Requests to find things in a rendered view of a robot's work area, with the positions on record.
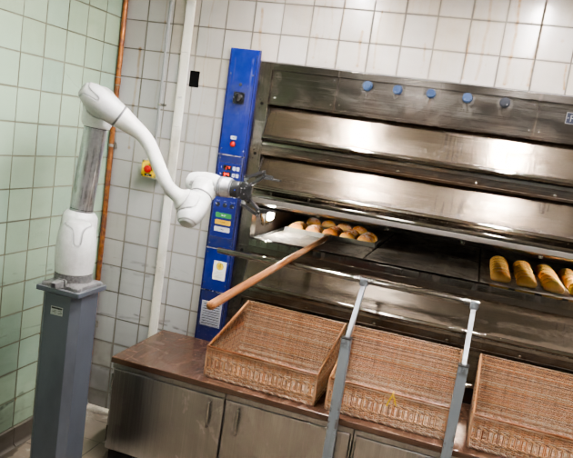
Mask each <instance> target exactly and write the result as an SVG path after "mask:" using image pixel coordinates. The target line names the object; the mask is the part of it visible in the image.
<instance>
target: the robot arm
mask: <svg viewBox="0 0 573 458"><path fill-rule="evenodd" d="M78 96H79V98H80V100H81V102H82V103H83V106H82V119H81V120H82V124H83V125H84V130H83V135H82V140H81V145H80V151H79V156H78V162H77V167H76V172H75V182H74V187H73V192H72V198H71V204H70V208H68V209H66V210H65V211H64V212H63V214H62V218H61V223H60V226H59V231H58V234H57V237H56V244H55V272H54V277H53V278H50V279H47V280H43V281H42V285H48V286H51V288H53V289H64V290H67V291H71V292H73V293H81V292H82V291H84V290H87V289H90V288H93V287H96V286H101V285H102V282H101V281H97V280H94V279H93V269H94V264H95V258H96V228H97V221H98V218H97V216H96V214H95V213H94V212H93V211H94V205H95V199H96V190H97V185H98V180H99V175H100V170H101V164H102V159H103V154H104V149H105V143H106V134H107V130H110V129H111V127H112V126H113V127H115V128H117V129H119V130H121V131H123V132H125V133H127V134H129V135H131V136H133V137H134V138H135V139H136V140H137V141H138V143H140V144H141V145H142V147H143V149H144V151H145V153H146V156H147V158H148V161H149V163H150V164H151V166H152V168H153V171H154V173H155V175H156V179H157V181H158V182H159V184H160V186H161V187H162V189H163V191H164V192H165V193H166V195H167V196H168V197H169V198H170V199H171V200H172V201H173V203H174V208H175V209H176V212H177V215H176V217H177V221H178V222H179V223H180V224H181V225H182V226H184V227H186V228H191V227H194V226H196V225H197V224H199V223H200V222H201V221H202V219H203V218H204V216H205V215H206V212H207V210H208V208H209V205H210V203H211V202H212V200H213V199H214V198H215V197H216V196H219V197H227V198H230V197H235V198H239V199H241V204H239V205H240V206H243V207H245V208H246V209H247V210H248V211H249V212H250V213H252V214H253V215H255V216H260V214H268V212H269V213H274V214H275V213H277V211H274V210H268V209H264V208H261V209H260V208H259V207H258V205H257V204H256V203H255V202H254V200H253V199H252V197H251V196H252V191H253V187H252V186H253V185H255V184H257V183H258V182H260V181H261V180H263V179H265V180H270V181H276V182H281V181H282V180H278V179H273V178H274V176H272V175H267V174H266V171H265V170H263V171H260V172H257V173H254V174H250V175H244V176H243V177H244V182H240V181H236V180H234V179H233V178H228V177H224V176H219V175H217V174H212V173H208V172H193V173H190V174H189V175H188V176H187V178H186V188H187V189H186V190H183V189H180V188H179V187H177V186H176V185H175V184H174V182H173V181H172V179H171V177H170V175H169V172H168V171H167V168H166V164H165V162H164V159H163V157H162V155H161V153H160V150H159V148H158V146H157V143H156V140H155V139H154V137H153V136H152V135H151V134H150V132H149V131H148V130H147V129H146V127H145V126H144V125H143V124H142V123H141V122H140V121H139V120H138V119H137V118H136V117H135V116H134V115H133V113H132V112H131V111H130V110H129V109H128V108H127V107H126V106H125V105H124V104H123V103H122V102H121V101H120V100H119V99H118V98H117V97H116V96H115V94H114V93H113V92H112V91H111V90H110V89H109V88H107V87H104V86H101V85H98V84H95V83H91V82H89V83H85V84H84V85H83V86H82V87H81V88H80V90H79V92H78ZM260 174H262V176H260V177H259V178H257V179H256V180H255V181H253V182H252V183H249V182H247V180H248V179H249V178H251V177H254V176H257V175H260ZM246 199H247V201H248V202H249V203H251V204H252V205H253V207H254V208H255V209H256V211H255V210H254V209H253V208H251V207H250V206H249V205H247V204H246V203H245V202H244V200H246Z"/></svg>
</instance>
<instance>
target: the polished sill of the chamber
mask: <svg viewBox="0 0 573 458"><path fill-rule="evenodd" d="M248 245H250V246H254V247H259V248H264V249H268V250H273V251H278V252H282V253H287V254H293V253H295V252H297V251H298V250H300V249H302V248H304V247H302V246H297V245H292V244H284V243H280V242H275V241H270V240H266V239H261V238H256V237H252V238H249V243H248ZM302 256H304V257H308V258H313V259H317V260H322V261H327V262H331V263H336V264H344V265H349V266H354V267H358V268H363V269H368V270H372V271H376V272H380V273H385V274H393V275H398V276H403V277H407V278H412V279H417V280H421V281H426V282H431V283H435V284H443V285H447V286H452V287H456V288H461V289H466V290H470V291H475V292H480V293H484V294H493V295H497V296H502V297H507V298H511V299H516V300H519V301H524V302H529V303H533V304H542V305H546V306H551V307H556V308H560V309H565V310H569V311H573V300H569V299H564V298H559V297H555V296H550V295H545V294H537V293H532V292H528V291H523V290H518V289H513V288H508V287H504V286H499V285H494V284H486V283H481V282H477V281H472V280H468V279H463V278H458V277H454V276H449V275H444V274H436V273H431V272H427V271H421V270H417V269H412V268H407V267H403V266H398V265H393V264H385V263H380V262H376V261H371V260H367V259H362V258H357V257H353V256H348V255H343V254H335V253H330V252H325V251H320V250H316V249H312V250H310V251H309V252H307V253H305V254H303V255H302Z"/></svg>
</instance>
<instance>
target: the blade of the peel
mask: <svg viewBox="0 0 573 458"><path fill-rule="evenodd" d="M284 231H286V232H290V233H296V234H304V235H310V236H315V237H319V238H321V237H323V235H324V234H321V233H317V232H311V231H307V230H301V229H296V228H292V227H289V226H285V229H284ZM331 240H334V241H339V242H344V243H349V244H358V245H364V246H368V247H373V248H375V247H376V246H377V245H378V244H379V243H380V242H381V241H382V239H377V241H376V242H375V243H370V242H366V241H360V240H356V239H350V238H346V237H341V236H335V235H331Z"/></svg>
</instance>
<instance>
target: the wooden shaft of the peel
mask: <svg viewBox="0 0 573 458"><path fill-rule="evenodd" d="M327 239H328V238H327V236H326V235H325V236H323V237H321V238H319V239H318V240H316V241H315V242H313V243H311V244H309V245H307V246H305V247H304V248H302V249H300V250H298V251H297V252H295V253H293V254H291V255H290V256H288V257H286V258H284V259H283V260H281V261H279V262H277V263H276V264H273V265H271V266H270V267H268V268H267V269H265V270H264V271H262V272H260V273H258V274H256V275H254V276H252V277H250V278H249V279H247V280H245V281H244V282H243V283H241V284H238V285H237V286H235V287H233V288H231V289H230V290H228V291H226V292H224V293H222V294H220V295H219V296H217V297H216V298H214V299H212V300H210V301H209V302H207V304H206V308H207V309H208V310H214V309H215V308H217V307H218V306H219V305H221V304H223V303H225V302H227V301H228V300H230V299H231V298H233V297H235V296H236V295H238V294H240V293H242V292H244V291H245V290H246V289H247V288H249V287H251V286H252V285H254V284H256V283H258V282H260V281H261V280H263V279H265V278H266V277H268V276H269V275H271V274H272V273H274V272H276V271H277V270H279V269H281V268H282V267H284V266H285V265H287V264H289V263H291V262H293V261H294V260H296V259H297V258H298V257H300V256H302V255H303V254H305V253H307V252H309V251H310V250H312V249H314V248H315V247H317V246H319V245H320V244H322V243H323V242H325V241H326V240H327Z"/></svg>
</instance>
